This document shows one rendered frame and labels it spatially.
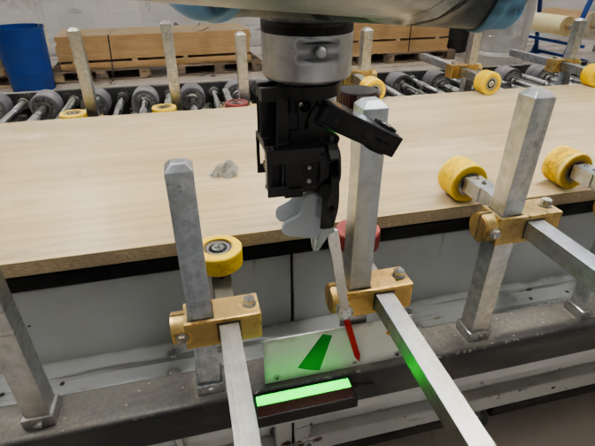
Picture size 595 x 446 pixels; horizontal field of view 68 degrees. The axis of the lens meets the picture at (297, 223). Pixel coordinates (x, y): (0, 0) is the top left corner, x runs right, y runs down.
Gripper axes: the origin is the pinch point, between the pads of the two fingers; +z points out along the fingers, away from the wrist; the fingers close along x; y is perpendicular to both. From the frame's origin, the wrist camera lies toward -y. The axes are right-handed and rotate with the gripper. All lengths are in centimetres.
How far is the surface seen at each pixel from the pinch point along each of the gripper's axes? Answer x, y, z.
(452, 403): 15.8, -12.1, 15.4
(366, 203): -6.1, -8.4, -0.9
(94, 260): -22.2, 32.8, 12.9
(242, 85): -115, -5, 7
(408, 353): 6.6, -11.1, 16.3
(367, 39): -115, -51, -6
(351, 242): -6.5, -6.9, 5.7
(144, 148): -70, 27, 11
